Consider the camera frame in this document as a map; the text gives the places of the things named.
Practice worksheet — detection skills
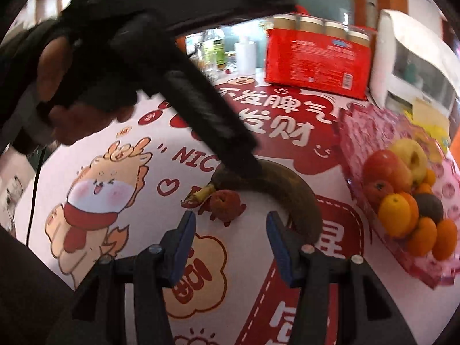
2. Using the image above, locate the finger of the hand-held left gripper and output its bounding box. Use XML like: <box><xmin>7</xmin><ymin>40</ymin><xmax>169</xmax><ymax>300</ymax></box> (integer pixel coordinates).
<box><xmin>111</xmin><ymin>17</ymin><xmax>264</xmax><ymax>181</ymax></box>
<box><xmin>158</xmin><ymin>0</ymin><xmax>300</xmax><ymax>37</ymax></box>

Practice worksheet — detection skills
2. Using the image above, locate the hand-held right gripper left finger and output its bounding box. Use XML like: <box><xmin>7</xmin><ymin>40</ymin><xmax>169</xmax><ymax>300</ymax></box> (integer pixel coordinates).
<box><xmin>68</xmin><ymin>211</ymin><xmax>197</xmax><ymax>345</ymax></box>

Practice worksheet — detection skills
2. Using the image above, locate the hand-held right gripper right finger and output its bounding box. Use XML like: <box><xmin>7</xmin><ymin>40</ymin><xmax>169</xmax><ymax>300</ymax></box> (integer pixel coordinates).
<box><xmin>267</xmin><ymin>211</ymin><xmax>414</xmax><ymax>345</ymax></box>

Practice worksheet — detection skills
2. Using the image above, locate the shrivelled red fruit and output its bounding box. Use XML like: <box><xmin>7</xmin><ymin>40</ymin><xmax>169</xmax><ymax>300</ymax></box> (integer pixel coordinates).
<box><xmin>202</xmin><ymin>190</ymin><xmax>248</xmax><ymax>225</ymax></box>

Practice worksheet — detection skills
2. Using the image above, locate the overripe dark banana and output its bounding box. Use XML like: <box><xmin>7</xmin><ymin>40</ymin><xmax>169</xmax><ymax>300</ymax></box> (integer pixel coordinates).
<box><xmin>186</xmin><ymin>161</ymin><xmax>323</xmax><ymax>246</ymax></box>

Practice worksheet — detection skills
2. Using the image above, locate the red apple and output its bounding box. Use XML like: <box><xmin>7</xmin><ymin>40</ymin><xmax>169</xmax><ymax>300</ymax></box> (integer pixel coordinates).
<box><xmin>362</xmin><ymin>150</ymin><xmax>412</xmax><ymax>193</ymax></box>

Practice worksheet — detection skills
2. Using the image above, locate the pink plastic fruit tray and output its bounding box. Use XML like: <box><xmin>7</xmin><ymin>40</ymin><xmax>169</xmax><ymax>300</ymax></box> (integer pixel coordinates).
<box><xmin>338</xmin><ymin>102</ymin><xmax>460</xmax><ymax>289</ymax></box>

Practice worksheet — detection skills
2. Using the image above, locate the dark avocado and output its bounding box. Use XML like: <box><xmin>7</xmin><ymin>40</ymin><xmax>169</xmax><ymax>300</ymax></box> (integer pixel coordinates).
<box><xmin>413</xmin><ymin>193</ymin><xmax>444</xmax><ymax>225</ymax></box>

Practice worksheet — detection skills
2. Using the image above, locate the yellow apple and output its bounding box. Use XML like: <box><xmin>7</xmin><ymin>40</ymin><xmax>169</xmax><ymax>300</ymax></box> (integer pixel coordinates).
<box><xmin>390</xmin><ymin>138</ymin><xmax>429</xmax><ymax>185</ymax></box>

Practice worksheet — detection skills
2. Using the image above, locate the person's left forearm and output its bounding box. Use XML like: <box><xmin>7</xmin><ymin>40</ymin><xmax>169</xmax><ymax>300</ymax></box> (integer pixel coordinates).
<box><xmin>0</xmin><ymin>20</ymin><xmax>62</xmax><ymax>126</ymax></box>

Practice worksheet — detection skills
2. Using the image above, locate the person's left hand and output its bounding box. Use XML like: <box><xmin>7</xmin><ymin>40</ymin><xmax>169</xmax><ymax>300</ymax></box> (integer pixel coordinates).
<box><xmin>37</xmin><ymin>40</ymin><xmax>136</xmax><ymax>147</ymax></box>

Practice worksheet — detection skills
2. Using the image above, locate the clear bottle with green label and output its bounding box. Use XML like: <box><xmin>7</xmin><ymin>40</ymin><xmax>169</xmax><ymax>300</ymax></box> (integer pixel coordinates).
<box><xmin>202</xmin><ymin>28</ymin><xmax>227</xmax><ymax>72</ymax></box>

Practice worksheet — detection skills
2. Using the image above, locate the white plastic bottle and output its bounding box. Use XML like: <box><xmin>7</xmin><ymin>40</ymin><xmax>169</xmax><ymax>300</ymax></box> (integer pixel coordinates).
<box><xmin>235</xmin><ymin>37</ymin><xmax>256</xmax><ymax>77</ymax></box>

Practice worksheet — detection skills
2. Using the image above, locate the wooden door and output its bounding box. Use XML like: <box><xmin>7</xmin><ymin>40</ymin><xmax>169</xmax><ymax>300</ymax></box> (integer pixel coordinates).
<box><xmin>35</xmin><ymin>0</ymin><xmax>62</xmax><ymax>26</ymax></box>

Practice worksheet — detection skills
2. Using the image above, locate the printed red white tablecloth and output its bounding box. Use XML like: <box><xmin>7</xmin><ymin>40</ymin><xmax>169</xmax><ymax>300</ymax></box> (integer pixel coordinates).
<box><xmin>7</xmin><ymin>75</ymin><xmax>460</xmax><ymax>345</ymax></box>

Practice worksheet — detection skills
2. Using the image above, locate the red drink multipack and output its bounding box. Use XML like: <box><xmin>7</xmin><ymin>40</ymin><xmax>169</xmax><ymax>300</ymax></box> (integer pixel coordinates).
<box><xmin>265</xmin><ymin>14</ymin><xmax>372</xmax><ymax>101</ymax></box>

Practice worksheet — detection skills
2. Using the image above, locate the person's dark clothing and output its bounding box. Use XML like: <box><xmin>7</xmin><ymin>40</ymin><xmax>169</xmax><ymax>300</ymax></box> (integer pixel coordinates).
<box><xmin>0</xmin><ymin>223</ymin><xmax>77</xmax><ymax>345</ymax></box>

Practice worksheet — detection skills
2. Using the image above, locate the white countertop appliance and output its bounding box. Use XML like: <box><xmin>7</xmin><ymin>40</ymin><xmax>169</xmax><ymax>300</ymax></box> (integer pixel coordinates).
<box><xmin>370</xmin><ymin>9</ymin><xmax>460</xmax><ymax>116</ymax></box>

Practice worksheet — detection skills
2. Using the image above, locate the black cable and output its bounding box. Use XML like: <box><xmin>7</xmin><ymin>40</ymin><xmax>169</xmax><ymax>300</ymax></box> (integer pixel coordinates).
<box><xmin>26</xmin><ymin>144</ymin><xmax>48</xmax><ymax>247</ymax></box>

